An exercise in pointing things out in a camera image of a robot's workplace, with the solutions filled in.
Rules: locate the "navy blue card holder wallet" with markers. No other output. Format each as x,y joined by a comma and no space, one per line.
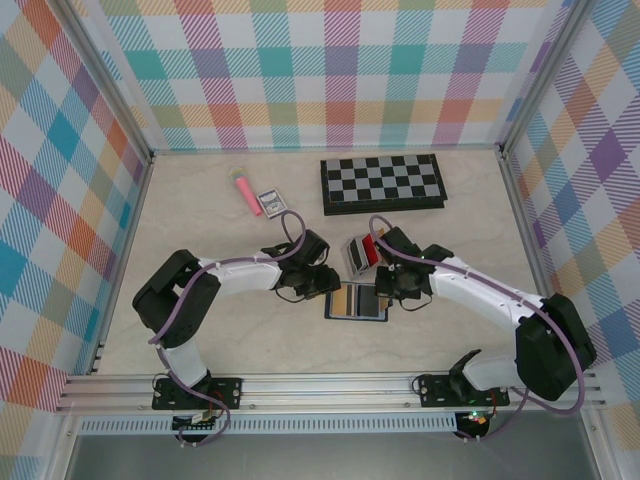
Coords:
384,315

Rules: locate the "clear acrylic card box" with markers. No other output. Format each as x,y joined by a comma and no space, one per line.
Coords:
352,272

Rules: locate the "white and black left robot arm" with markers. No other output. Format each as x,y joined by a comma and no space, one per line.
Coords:
240,278

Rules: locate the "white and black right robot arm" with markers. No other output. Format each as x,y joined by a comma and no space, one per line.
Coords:
475,295

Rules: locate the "red card stack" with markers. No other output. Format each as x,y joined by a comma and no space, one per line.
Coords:
371,249

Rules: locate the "black card stack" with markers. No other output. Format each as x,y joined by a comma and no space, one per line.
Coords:
357,256

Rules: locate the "blue playing card deck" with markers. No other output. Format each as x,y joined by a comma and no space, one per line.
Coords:
272,202

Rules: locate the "black and grey chessboard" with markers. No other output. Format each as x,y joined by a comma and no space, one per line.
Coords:
380,180

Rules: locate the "pink toy microphone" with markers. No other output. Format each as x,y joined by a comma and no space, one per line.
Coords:
246,192

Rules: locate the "small electronics board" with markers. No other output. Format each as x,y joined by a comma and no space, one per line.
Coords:
477,420
197,424

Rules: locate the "aluminium mounting rail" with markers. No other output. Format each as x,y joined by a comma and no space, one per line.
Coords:
325,392

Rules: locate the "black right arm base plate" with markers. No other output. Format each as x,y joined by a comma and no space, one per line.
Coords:
430,391

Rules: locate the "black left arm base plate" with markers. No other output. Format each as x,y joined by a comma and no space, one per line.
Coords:
232,392

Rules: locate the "aluminium side rail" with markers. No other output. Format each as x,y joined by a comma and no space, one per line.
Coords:
137,200
525,225

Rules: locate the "aluminium back rail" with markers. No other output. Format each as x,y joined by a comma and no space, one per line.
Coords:
325,148

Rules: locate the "aluminium frame post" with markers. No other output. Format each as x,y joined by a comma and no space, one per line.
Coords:
109,75
540,75

